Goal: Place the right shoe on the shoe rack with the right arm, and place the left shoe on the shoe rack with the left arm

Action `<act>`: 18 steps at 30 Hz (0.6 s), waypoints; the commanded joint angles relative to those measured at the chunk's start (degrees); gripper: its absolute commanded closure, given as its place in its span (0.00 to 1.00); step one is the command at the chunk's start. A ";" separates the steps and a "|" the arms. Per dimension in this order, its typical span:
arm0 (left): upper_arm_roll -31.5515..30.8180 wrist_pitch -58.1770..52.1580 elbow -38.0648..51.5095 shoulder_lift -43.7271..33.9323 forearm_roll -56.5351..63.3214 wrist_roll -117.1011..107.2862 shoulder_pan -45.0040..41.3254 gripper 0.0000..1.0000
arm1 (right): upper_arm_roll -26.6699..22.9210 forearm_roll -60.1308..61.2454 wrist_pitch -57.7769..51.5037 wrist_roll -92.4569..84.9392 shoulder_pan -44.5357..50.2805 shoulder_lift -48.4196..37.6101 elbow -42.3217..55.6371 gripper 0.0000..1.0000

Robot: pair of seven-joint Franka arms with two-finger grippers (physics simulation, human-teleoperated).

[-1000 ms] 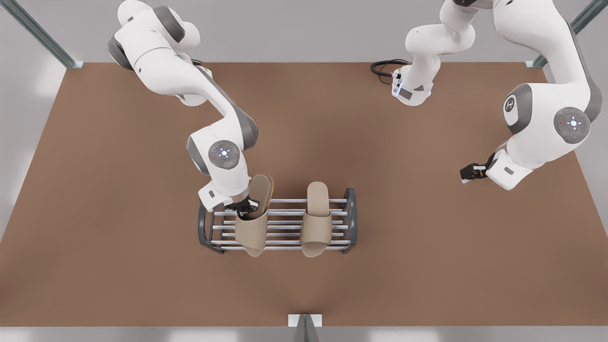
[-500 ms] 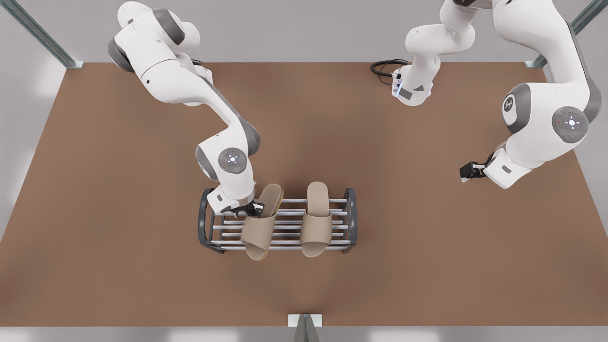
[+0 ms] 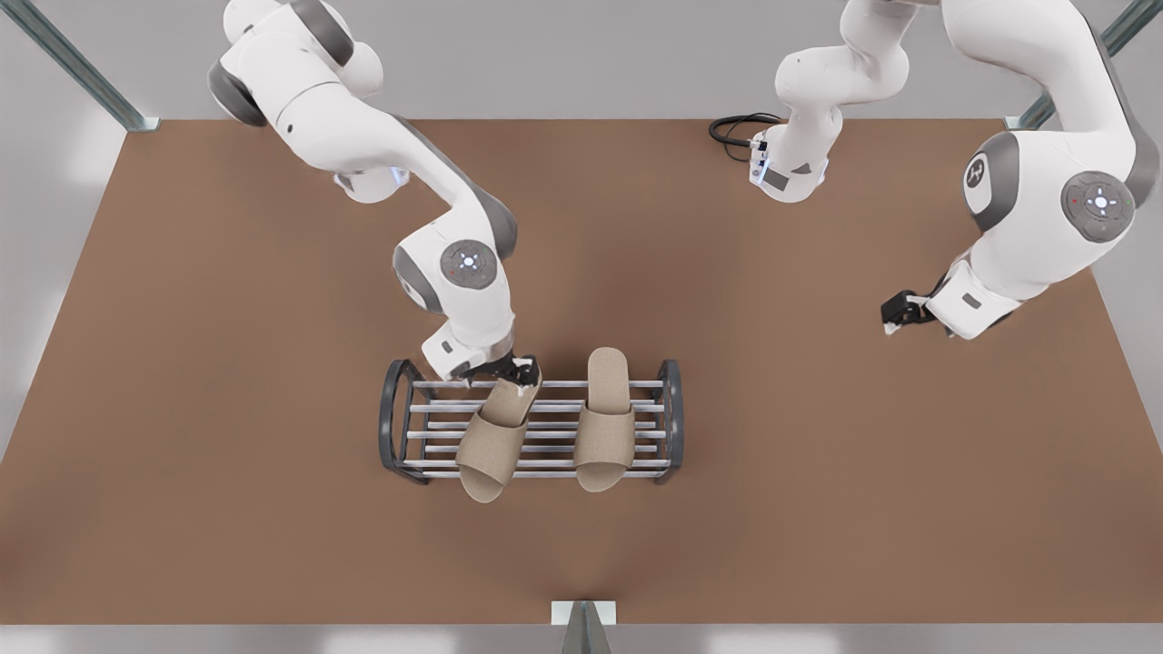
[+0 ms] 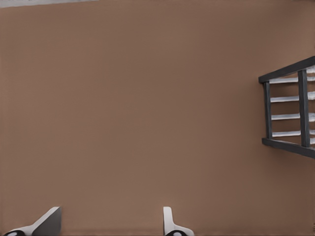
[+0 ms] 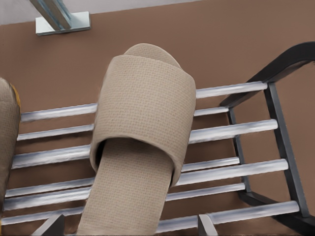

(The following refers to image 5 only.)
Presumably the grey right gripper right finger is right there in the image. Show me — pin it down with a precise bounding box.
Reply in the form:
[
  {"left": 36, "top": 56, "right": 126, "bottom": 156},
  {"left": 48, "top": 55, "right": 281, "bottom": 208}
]
[{"left": 197, "top": 213, "right": 219, "bottom": 236}]

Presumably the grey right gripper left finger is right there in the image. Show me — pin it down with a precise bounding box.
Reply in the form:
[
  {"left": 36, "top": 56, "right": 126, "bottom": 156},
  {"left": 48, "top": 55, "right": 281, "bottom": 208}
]
[{"left": 31, "top": 213, "right": 65, "bottom": 236}]

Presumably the beige woven slipper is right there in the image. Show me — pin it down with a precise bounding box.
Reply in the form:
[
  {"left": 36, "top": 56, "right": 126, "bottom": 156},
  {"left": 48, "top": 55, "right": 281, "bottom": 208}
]
[
  {"left": 76, "top": 43, "right": 197, "bottom": 236},
  {"left": 0, "top": 77, "right": 22, "bottom": 217}
]

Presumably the black and silver shoe rack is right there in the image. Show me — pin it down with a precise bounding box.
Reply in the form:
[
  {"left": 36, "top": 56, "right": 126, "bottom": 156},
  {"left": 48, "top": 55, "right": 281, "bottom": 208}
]
[{"left": 0, "top": 41, "right": 315, "bottom": 236}]

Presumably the silver frame post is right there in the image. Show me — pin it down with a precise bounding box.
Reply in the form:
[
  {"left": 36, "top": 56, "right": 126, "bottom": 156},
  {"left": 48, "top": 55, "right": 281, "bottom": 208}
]
[{"left": 29, "top": 0, "right": 92, "bottom": 36}]

